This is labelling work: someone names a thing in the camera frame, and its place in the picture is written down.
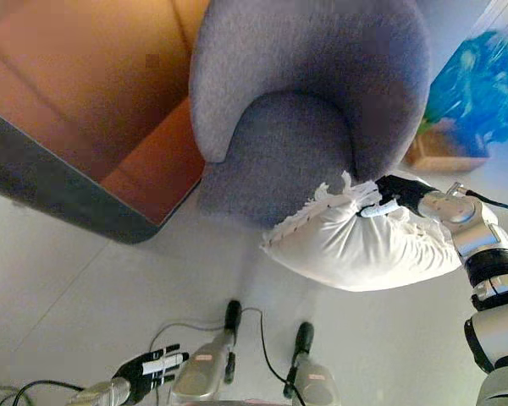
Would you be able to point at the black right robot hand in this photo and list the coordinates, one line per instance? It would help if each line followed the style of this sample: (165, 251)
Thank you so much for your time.
(402, 192)

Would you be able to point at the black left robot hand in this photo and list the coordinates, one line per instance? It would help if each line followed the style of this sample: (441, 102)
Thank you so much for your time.
(150, 370)

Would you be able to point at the white fringed pillow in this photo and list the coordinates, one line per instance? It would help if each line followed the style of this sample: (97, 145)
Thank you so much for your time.
(364, 249)

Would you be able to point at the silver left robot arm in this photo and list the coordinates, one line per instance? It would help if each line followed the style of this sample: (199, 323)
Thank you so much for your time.
(101, 391)

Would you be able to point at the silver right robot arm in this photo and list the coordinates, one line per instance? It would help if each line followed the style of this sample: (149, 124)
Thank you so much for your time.
(487, 254)

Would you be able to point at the silver left robot leg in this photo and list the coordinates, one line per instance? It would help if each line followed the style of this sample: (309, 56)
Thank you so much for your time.
(205, 368)

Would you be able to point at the silver robot leg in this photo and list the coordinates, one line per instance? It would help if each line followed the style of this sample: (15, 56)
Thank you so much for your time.
(311, 380)
(205, 368)

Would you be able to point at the wooden planter box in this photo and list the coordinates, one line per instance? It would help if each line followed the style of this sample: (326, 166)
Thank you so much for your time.
(444, 156)

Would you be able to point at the black left robot foot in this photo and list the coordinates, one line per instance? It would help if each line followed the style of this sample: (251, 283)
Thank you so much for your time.
(233, 317)

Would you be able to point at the black robot foot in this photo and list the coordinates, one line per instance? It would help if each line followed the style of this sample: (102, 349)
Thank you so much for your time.
(233, 317)
(305, 338)

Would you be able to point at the grey fabric tub armchair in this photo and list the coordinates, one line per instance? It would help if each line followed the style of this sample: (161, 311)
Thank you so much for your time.
(305, 118)

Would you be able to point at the leafy potted plant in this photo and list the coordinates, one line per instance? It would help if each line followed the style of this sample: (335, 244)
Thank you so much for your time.
(478, 93)

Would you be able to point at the black right robot foot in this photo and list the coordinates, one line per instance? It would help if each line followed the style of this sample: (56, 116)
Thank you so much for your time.
(305, 338)

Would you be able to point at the silver right robot leg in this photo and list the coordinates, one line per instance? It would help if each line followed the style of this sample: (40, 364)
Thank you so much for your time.
(311, 380)

